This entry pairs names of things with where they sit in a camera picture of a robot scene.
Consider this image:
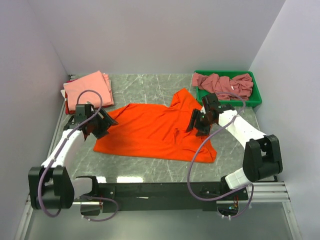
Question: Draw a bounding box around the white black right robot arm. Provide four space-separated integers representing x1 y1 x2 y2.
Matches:
186 93 283 200

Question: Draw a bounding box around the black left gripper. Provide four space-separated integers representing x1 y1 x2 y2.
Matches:
88 107 118 140

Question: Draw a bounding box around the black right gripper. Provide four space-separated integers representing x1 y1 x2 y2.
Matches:
185 108 215 138

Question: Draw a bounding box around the folded white t-shirt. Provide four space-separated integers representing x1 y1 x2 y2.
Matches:
60 82 73 101

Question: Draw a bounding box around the green plastic tray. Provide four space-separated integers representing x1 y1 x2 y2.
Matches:
193 70 262 107

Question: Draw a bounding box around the dusty rose t-shirt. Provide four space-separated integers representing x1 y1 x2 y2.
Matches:
192 73 254 101

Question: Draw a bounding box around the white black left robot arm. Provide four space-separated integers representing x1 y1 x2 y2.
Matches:
28 103 118 211

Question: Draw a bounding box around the orange t-shirt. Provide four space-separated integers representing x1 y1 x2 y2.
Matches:
93 88 217 164

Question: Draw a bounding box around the black base crossbar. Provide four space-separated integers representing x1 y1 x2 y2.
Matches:
74 182 249 216

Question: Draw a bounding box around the folded pink t-shirt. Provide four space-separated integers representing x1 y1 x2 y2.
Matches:
72 71 114 109

